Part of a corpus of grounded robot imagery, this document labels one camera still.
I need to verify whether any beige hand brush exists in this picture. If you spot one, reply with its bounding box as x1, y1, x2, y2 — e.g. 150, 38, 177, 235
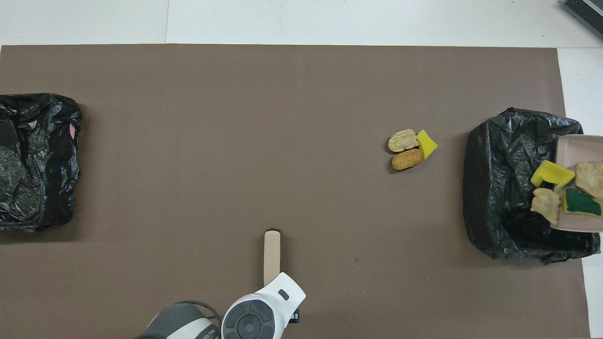
263, 229, 282, 286

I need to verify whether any brown bread roll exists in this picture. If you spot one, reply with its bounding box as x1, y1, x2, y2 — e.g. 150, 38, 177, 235
391, 149, 424, 171

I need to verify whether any pale torn bread piece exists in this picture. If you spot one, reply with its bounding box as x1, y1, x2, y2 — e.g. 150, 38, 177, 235
531, 188, 561, 225
388, 129, 420, 153

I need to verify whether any small yellow sponge piece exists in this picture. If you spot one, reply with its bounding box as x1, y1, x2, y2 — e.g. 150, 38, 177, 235
416, 129, 439, 161

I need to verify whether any large yellow sponge piece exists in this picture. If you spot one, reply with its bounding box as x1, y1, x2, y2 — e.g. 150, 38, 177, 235
530, 160, 576, 188

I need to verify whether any green and yellow sponge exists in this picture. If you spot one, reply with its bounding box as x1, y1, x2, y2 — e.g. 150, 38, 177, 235
562, 187, 603, 217

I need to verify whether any orange striped bread piece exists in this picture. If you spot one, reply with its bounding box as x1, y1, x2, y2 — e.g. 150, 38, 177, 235
575, 161, 603, 198

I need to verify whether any beige plastic dustpan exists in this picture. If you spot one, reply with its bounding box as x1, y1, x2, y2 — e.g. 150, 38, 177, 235
550, 134, 603, 232

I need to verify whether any open black bag-lined bin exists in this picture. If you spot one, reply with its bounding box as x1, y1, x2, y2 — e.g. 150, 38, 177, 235
463, 107, 601, 264

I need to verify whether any right black trash bag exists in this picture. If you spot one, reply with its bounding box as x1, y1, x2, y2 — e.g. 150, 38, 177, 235
0, 93, 83, 232

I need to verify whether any brown table mat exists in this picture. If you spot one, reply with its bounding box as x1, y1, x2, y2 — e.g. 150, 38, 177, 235
0, 44, 592, 339

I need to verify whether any grey ribbed panel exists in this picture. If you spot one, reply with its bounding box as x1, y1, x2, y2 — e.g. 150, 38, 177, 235
561, 0, 603, 40

